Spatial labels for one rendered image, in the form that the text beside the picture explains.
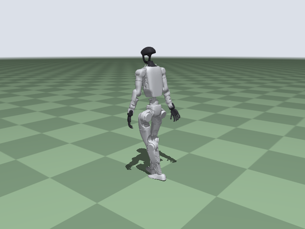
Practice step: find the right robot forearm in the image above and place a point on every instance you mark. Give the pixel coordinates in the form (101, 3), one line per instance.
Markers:
(168, 99)

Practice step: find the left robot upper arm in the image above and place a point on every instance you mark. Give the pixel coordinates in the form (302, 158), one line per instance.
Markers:
(139, 74)

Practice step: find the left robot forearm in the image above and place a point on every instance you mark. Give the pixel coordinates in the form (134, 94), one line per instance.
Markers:
(134, 101)

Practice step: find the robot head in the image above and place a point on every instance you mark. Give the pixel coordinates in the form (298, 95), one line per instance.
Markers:
(148, 51)

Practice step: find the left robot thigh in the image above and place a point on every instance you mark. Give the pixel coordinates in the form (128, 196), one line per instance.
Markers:
(144, 127)

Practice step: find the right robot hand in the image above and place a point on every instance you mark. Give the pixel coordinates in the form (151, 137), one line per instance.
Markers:
(174, 113)

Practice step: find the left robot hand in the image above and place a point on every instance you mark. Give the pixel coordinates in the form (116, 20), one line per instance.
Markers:
(129, 118)

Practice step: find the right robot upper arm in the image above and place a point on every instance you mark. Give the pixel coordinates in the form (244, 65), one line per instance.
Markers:
(165, 86)

